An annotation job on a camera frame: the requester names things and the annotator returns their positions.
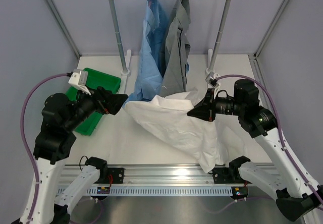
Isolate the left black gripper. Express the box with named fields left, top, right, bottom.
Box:
left=64, top=83, right=128, bottom=131

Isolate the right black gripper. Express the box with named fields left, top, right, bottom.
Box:
left=188, top=88, right=245, bottom=122

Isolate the white shirt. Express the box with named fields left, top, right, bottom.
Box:
left=124, top=90, right=245, bottom=173

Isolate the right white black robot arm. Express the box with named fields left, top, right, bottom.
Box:
left=187, top=75, right=322, bottom=221

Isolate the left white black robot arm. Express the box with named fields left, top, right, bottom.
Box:
left=14, top=87, right=128, bottom=223

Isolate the light blue shirt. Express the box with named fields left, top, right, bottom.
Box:
left=129, top=0, right=170, bottom=101

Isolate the grey shirt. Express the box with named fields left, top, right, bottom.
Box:
left=160, top=0, right=191, bottom=96

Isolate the green plastic tray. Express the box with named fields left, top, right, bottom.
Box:
left=65, top=68, right=121, bottom=136

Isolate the white metal clothes rack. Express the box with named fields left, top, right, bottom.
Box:
left=103, top=0, right=237, bottom=99

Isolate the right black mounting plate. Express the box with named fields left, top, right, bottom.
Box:
left=208, top=167, right=246, bottom=184

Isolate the black mounting plate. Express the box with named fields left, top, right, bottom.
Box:
left=97, top=167, right=125, bottom=184
left=208, top=167, right=246, bottom=184

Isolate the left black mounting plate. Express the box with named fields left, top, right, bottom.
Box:
left=97, top=167, right=125, bottom=184

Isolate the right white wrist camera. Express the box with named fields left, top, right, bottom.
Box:
left=205, top=72, right=220, bottom=88

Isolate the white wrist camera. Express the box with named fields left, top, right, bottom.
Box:
left=205, top=72, right=220, bottom=88
left=68, top=69, right=91, bottom=95

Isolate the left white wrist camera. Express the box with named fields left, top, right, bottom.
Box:
left=68, top=69, right=91, bottom=95

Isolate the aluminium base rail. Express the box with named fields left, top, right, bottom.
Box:
left=58, top=164, right=307, bottom=187

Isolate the white slotted cable duct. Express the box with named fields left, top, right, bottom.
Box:
left=58, top=186, right=234, bottom=196

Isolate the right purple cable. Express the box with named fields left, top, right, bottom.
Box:
left=217, top=74, right=323, bottom=197

